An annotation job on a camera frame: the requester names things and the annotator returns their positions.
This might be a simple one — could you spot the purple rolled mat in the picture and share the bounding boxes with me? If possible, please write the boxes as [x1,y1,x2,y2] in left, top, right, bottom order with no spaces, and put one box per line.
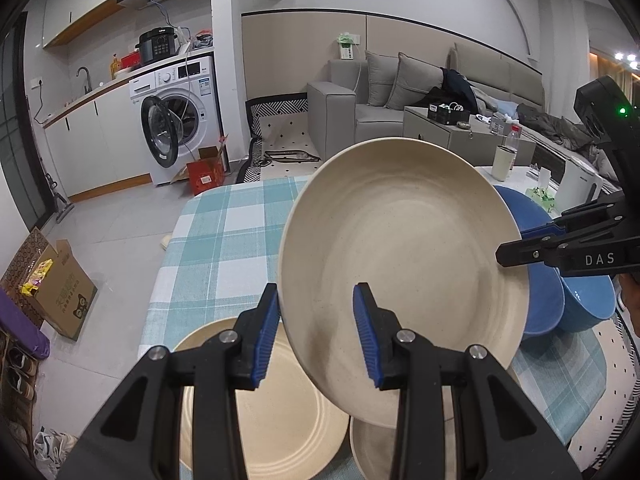
[0,290,51,360]

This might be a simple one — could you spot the white electric kettle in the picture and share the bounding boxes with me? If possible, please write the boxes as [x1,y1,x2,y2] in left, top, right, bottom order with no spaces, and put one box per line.
[555,160,603,213]

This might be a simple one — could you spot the dark glass door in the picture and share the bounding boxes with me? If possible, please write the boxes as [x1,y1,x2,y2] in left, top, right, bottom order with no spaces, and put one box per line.
[0,25,48,231]

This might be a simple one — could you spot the curtain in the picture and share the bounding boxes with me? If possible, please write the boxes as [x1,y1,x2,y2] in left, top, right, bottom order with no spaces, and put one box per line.
[537,0,593,111]

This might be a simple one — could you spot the beige plate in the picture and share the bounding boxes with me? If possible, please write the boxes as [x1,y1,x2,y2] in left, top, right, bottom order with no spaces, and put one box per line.
[171,316,351,480]
[349,367,522,480]
[276,137,531,429]

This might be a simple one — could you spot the white lower kitchen cabinets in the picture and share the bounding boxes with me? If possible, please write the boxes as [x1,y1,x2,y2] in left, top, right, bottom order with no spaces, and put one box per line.
[42,77,153,203]

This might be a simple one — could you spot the brown cardboard box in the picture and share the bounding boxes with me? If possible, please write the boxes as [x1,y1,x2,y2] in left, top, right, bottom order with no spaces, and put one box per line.
[20,240,98,342]

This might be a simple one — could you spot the white marble side table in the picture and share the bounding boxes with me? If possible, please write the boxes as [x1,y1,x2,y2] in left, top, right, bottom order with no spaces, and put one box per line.
[472,165,566,221]

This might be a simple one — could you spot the white upper kitchen cabinets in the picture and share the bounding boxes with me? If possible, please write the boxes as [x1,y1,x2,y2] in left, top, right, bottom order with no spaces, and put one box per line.
[42,0,151,50]

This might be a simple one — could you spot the black box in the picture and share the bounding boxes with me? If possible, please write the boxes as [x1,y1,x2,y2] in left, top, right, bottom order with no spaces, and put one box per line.
[427,102,471,127]

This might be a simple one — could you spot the grey cabinet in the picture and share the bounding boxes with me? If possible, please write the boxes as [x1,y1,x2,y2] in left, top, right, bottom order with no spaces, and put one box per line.
[402,106,533,166]

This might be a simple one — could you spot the black pressure cooker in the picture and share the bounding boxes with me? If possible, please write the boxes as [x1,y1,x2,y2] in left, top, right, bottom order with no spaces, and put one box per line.
[137,27,180,66]

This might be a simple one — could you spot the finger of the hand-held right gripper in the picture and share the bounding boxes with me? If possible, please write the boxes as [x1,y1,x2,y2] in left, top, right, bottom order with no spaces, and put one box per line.
[520,192,626,242]
[496,212,626,268]

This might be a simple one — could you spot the white kitchen cabinets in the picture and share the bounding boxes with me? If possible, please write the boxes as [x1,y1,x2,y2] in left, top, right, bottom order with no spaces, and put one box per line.
[42,77,153,203]
[42,0,151,50]

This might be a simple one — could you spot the green tissue pack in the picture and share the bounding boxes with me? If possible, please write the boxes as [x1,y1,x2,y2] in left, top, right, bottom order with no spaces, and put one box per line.
[525,186,558,211]

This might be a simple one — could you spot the brown patterned box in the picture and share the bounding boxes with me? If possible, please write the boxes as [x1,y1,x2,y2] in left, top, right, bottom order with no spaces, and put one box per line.
[0,227,51,291]

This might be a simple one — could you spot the yellow snack packets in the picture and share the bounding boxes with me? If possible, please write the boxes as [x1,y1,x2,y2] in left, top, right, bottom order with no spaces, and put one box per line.
[20,259,53,296]

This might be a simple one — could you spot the dark jacket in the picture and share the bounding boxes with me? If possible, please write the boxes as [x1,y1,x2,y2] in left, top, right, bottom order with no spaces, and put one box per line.
[425,67,481,113]

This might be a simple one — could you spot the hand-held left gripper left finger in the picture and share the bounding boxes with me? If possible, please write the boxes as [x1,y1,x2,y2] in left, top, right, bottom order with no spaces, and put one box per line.
[57,282,281,480]

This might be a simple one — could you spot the teal checked tablecloth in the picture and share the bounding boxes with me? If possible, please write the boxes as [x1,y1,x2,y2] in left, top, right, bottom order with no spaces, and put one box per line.
[137,175,608,480]

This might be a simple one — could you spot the black wire frame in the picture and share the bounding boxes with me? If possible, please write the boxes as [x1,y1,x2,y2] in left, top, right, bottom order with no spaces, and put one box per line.
[265,150,321,163]

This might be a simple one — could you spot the white washing machine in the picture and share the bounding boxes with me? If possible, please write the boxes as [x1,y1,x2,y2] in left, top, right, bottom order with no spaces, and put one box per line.
[129,55,223,187]

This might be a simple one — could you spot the beige cup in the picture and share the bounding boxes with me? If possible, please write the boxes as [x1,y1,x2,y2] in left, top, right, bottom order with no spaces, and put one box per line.
[491,145,518,182]

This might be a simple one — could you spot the white sneaker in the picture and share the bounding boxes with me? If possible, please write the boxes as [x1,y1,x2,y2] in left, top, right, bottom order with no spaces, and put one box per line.
[32,427,78,478]

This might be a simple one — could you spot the clear bottle with red cap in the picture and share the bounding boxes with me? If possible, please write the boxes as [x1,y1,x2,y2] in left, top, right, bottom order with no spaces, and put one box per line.
[507,125,523,166]

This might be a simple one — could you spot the red cardboard box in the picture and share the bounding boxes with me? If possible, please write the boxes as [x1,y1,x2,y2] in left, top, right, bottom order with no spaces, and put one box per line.
[171,132,231,197]

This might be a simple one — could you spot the blue bowl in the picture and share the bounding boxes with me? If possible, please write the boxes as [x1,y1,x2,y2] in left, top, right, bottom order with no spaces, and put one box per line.
[555,260,617,333]
[492,185,566,337]

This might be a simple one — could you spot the grey cushion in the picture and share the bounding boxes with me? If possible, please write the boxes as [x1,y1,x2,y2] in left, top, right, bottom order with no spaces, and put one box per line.
[385,54,446,111]
[365,50,406,107]

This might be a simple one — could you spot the white green wall dispenser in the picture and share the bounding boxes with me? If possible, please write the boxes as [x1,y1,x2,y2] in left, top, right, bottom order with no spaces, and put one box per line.
[336,33,361,61]

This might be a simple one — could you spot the grey sofa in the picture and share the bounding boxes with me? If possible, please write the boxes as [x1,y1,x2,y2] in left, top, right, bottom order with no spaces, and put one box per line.
[306,40,546,161]

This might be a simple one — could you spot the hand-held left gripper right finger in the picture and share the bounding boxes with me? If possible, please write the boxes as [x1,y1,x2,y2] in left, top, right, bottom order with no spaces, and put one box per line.
[352,282,586,480]

